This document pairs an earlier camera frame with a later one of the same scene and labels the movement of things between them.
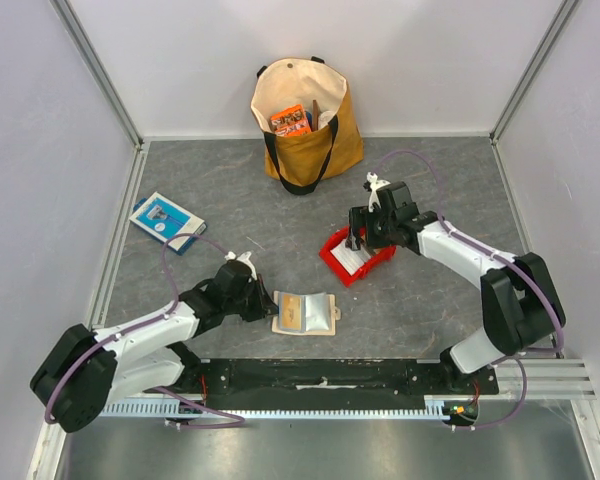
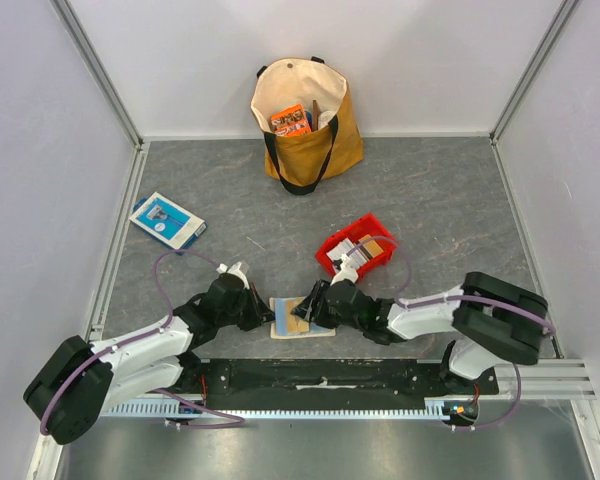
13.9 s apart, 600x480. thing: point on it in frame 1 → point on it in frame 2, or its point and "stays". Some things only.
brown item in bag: x=315 y=116 stays
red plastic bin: x=378 y=257 stays
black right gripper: x=359 y=228 → x=316 y=306
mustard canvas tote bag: x=302 y=161 stays
